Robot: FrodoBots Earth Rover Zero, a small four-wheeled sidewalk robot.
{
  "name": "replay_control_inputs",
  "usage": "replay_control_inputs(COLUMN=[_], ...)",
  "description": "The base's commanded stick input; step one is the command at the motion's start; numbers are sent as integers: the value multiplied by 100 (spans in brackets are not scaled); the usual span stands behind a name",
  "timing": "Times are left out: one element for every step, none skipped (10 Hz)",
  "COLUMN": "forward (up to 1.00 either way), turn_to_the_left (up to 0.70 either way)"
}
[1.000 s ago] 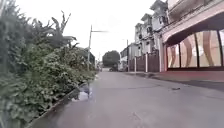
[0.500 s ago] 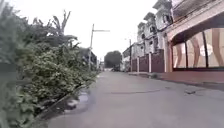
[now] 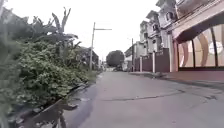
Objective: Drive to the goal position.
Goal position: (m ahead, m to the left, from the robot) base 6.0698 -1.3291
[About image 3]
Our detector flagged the roadside drain ditch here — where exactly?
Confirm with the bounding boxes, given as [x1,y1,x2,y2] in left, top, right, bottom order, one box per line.
[9,74,103,128]

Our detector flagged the dark utility pole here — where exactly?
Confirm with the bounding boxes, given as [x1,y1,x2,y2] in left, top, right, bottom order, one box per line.
[130,37,135,72]

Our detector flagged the round dark tree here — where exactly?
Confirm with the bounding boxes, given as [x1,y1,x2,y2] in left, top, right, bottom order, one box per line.
[106,49,125,68]

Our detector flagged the overgrown green bushes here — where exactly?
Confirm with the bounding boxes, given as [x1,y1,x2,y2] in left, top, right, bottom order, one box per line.
[0,6,101,128]

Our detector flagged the street light pole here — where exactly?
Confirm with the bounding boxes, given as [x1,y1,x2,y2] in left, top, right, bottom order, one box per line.
[88,21,113,71]

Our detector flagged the brown boundary wall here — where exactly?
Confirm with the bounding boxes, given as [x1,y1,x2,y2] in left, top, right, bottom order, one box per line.
[133,48,171,74]

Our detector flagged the row of pale houses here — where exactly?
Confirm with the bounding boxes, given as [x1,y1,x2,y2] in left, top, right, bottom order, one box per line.
[121,0,178,73]

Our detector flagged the tan house with arched gate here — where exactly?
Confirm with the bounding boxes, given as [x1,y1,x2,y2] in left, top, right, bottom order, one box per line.
[168,0,224,73]

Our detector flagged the grey concrete road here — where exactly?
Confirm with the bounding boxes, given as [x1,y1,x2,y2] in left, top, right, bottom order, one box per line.
[61,70,224,128]

